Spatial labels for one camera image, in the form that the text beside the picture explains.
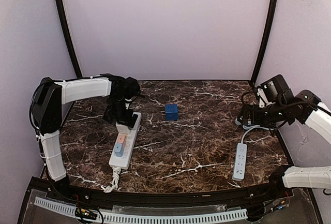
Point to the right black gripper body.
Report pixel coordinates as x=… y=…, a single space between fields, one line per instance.
x=248 y=114

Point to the pink plug adapter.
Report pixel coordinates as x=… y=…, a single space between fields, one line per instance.
x=121 y=139

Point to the right black frame post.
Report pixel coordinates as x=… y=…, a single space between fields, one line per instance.
x=264 y=41

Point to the white multicolour power strip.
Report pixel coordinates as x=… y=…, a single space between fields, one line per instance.
x=124 y=161

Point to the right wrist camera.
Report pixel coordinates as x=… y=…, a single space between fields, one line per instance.
x=275 y=90

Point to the white slotted cable duct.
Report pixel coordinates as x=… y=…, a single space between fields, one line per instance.
x=108 y=216

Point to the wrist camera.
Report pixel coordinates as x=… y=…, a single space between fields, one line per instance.
x=275 y=90
x=132 y=89

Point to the dark blue cube socket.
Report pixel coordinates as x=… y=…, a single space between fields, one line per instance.
x=171 y=112

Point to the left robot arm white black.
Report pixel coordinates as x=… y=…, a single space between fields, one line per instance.
x=45 y=111

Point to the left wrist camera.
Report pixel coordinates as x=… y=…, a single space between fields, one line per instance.
x=132 y=89

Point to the light blue plug adapter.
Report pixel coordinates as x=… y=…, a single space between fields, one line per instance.
x=118 y=149

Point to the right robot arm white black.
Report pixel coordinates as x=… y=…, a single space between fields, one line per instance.
x=278 y=109

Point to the black front table rail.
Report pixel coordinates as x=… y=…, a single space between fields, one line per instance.
x=246 y=197

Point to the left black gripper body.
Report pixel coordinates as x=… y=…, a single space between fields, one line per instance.
x=120 y=116

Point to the black frame post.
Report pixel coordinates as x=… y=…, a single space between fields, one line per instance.
x=67 y=38
x=264 y=41

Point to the left black frame post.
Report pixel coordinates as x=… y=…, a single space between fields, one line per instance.
x=67 y=38

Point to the white cube socket adapter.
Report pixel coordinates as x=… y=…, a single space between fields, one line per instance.
x=123 y=129

